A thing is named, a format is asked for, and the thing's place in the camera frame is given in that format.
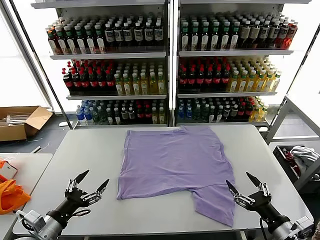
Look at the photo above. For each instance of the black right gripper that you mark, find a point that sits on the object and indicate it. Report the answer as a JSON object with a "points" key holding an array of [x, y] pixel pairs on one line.
{"points": [[265, 207]]}

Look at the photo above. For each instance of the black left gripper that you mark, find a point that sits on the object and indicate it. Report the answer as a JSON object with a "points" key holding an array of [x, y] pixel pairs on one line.
{"points": [[72, 200]]}

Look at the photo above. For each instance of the purple t-shirt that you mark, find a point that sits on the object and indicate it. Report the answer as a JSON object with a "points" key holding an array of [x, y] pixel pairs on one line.
{"points": [[170, 162]]}

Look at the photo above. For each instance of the black plastic crate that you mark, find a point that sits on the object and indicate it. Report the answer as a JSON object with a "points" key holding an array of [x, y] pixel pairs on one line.
{"points": [[281, 160]]}

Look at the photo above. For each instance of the red garment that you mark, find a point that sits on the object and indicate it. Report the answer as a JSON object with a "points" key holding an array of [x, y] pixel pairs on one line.
{"points": [[290, 157]]}

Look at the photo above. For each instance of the white side table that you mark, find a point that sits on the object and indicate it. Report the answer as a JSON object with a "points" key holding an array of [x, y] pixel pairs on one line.
{"points": [[30, 175], [278, 120]]}

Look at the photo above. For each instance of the white flat strip piece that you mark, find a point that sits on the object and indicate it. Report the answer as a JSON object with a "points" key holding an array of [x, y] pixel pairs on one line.
{"points": [[36, 149]]}

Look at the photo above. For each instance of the blue water bottle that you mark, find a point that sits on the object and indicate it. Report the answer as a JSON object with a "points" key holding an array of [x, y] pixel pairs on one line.
{"points": [[189, 115], [80, 117], [88, 117], [180, 115]]}

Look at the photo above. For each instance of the small white floor object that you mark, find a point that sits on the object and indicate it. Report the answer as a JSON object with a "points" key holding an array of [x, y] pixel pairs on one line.
{"points": [[62, 123]]}

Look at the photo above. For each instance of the dark bottle white label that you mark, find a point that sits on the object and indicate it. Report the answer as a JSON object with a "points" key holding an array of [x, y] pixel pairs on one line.
{"points": [[117, 116], [131, 115], [227, 112], [220, 113], [234, 112], [110, 116], [124, 115]]}

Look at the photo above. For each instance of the white grey garment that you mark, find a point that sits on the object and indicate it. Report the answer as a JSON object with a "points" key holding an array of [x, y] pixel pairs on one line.
{"points": [[305, 156]]}

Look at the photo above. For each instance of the yellow juice bottle green label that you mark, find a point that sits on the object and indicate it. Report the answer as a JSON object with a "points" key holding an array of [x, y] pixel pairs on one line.
{"points": [[233, 85], [268, 83], [242, 85], [127, 87], [153, 86], [161, 116], [154, 117], [144, 86], [251, 83], [119, 87], [255, 114], [161, 86], [260, 83], [136, 87], [263, 113], [276, 83]]}

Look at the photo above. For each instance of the cola bottle red cap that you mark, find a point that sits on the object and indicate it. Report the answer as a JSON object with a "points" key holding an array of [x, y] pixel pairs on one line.
{"points": [[191, 81], [241, 112], [84, 85], [93, 85], [67, 83], [140, 115], [217, 80], [110, 83], [249, 112], [225, 80], [76, 85], [183, 81], [147, 115], [209, 81], [200, 81], [101, 83]]}

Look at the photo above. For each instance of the orange cloth bag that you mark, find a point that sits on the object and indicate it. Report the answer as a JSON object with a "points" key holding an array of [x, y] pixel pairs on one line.
{"points": [[10, 197]]}

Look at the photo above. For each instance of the white box orange trim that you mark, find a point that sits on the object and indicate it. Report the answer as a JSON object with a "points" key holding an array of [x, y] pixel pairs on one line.
{"points": [[8, 171]]}

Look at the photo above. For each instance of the open cardboard box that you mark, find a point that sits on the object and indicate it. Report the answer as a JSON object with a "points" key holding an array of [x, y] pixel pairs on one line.
{"points": [[12, 132]]}

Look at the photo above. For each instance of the white plastic strips bundle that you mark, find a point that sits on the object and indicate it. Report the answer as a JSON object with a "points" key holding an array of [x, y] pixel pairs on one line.
{"points": [[15, 120]]}

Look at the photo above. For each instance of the grey metal shelf rack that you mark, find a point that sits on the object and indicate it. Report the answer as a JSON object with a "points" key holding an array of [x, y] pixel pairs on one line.
{"points": [[107, 55], [235, 53]]}

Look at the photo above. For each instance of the dark drink bottle green-white label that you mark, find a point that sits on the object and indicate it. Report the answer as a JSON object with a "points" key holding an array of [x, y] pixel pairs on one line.
{"points": [[195, 37], [215, 37], [80, 42], [61, 43], [100, 42], [70, 43], [185, 37], [225, 37], [234, 37], [90, 42], [205, 37]]}

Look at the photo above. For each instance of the red tea bottle white cap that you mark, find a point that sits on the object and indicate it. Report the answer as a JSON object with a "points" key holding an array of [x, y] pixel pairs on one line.
{"points": [[291, 35], [52, 42]]}

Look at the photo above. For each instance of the dark drink bottle black-white label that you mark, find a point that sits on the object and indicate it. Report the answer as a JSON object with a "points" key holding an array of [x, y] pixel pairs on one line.
{"points": [[109, 35], [148, 33], [138, 33], [264, 33], [283, 33], [118, 35], [158, 33], [127, 35], [274, 33]]}

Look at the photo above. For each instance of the dark drink bottle beige label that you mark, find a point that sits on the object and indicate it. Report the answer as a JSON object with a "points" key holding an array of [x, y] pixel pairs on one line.
{"points": [[245, 33], [255, 33]]}

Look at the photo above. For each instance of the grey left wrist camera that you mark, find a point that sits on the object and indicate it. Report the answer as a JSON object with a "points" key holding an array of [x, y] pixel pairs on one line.
{"points": [[31, 220]]}

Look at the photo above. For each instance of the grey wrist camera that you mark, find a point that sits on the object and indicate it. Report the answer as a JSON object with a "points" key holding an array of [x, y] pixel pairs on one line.
{"points": [[31, 220], [303, 225]]}

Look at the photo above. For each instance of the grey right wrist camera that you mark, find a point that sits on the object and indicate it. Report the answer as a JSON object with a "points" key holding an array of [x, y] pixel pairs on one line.
{"points": [[303, 225]]}

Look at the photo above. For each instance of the dark window frame post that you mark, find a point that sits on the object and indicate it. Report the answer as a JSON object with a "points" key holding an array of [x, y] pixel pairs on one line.
{"points": [[302, 61], [39, 62]]}

